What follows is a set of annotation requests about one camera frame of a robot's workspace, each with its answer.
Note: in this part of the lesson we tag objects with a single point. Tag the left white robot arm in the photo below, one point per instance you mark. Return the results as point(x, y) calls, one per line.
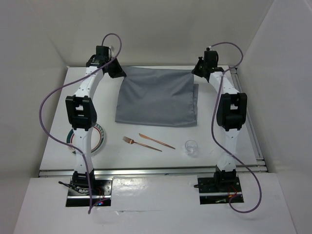
point(82, 114)

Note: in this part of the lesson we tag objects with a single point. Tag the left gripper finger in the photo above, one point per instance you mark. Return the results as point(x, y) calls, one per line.
point(114, 74)
point(119, 68)

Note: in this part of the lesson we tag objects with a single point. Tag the grey cloth placemat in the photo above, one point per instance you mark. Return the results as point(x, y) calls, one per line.
point(157, 97)

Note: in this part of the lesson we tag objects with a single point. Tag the copper fork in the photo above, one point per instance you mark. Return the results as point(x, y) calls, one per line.
point(131, 141)

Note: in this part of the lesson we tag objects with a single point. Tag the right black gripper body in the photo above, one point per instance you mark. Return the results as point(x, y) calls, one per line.
point(204, 66)

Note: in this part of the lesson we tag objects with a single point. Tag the white plate green red rim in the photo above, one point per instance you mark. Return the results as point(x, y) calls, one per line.
point(98, 138)

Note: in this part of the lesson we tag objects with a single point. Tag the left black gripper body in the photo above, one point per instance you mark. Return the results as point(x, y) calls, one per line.
point(111, 66)

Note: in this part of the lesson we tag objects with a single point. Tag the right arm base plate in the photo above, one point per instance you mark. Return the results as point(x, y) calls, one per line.
point(210, 193)

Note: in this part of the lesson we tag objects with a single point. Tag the clear glass cup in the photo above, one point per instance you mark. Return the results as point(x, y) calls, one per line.
point(191, 148)

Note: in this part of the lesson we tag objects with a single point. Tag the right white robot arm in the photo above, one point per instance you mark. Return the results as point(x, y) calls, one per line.
point(230, 115)

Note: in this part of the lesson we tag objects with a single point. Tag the copper knife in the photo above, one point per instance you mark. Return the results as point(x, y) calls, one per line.
point(157, 141)

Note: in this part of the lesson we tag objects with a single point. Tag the aluminium front rail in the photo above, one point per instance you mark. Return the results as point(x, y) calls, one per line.
point(152, 171)

